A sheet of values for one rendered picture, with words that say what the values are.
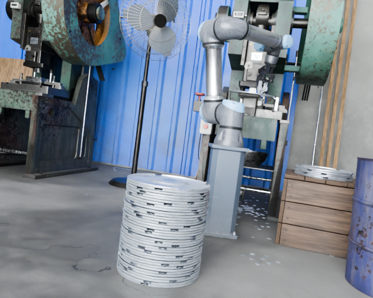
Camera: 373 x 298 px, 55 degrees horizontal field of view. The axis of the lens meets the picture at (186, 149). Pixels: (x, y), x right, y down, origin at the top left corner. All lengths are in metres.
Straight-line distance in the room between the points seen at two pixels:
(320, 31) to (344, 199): 1.01
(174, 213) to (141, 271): 0.22
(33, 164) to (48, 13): 1.10
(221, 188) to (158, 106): 2.25
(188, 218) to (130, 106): 2.98
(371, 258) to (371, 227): 0.11
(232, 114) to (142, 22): 1.34
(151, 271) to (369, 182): 0.83
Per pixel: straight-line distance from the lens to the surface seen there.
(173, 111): 3.85
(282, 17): 2.60
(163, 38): 2.87
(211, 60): 1.90
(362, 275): 1.51
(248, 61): 2.57
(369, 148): 3.86
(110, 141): 4.12
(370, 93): 3.89
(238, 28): 1.85
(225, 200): 1.79
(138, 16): 2.90
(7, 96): 3.14
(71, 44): 2.84
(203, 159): 2.34
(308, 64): 2.41
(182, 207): 1.17
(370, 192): 1.45
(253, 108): 2.43
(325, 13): 2.33
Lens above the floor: 0.50
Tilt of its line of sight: 3 degrees down
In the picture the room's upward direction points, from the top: 7 degrees clockwise
